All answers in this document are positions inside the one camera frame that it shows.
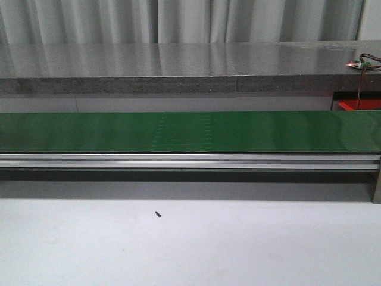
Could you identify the red plastic bin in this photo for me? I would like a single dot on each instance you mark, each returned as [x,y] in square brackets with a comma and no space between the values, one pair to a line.
[350,105]

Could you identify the grey stone counter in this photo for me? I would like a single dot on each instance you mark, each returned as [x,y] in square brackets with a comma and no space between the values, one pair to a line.
[320,66]

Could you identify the grey conveyor support leg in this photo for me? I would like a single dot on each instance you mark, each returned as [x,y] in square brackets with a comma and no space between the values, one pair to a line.
[377,188]

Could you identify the small green circuit board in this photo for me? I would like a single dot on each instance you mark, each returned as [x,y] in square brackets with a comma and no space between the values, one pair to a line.
[359,65]

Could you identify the aluminium conveyor side rail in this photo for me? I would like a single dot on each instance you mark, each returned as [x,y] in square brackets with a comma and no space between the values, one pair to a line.
[362,162]

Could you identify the grey curtain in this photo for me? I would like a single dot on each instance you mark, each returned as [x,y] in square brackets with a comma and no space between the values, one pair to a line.
[50,22]

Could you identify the green conveyor belt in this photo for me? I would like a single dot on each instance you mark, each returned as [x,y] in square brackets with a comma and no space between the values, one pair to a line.
[192,132]

